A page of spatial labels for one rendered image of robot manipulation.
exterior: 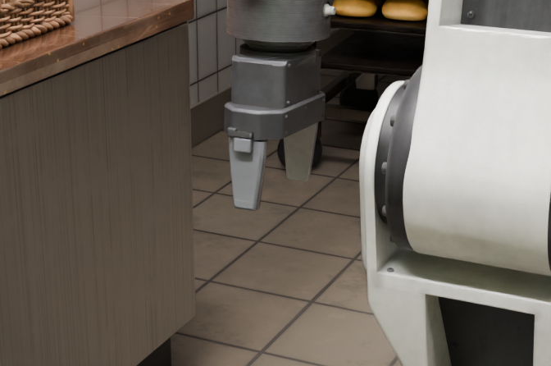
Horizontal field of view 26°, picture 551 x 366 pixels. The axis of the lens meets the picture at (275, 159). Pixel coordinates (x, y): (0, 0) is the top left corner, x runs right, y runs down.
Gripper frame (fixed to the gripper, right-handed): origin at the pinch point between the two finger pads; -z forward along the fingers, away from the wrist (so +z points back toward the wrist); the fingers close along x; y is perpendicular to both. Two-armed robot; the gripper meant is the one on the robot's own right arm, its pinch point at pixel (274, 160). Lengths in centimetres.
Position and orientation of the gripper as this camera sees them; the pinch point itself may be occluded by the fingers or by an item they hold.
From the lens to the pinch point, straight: 104.0
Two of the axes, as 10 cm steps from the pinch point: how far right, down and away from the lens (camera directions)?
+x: -4.2, 2.1, -8.8
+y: 9.1, 1.3, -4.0
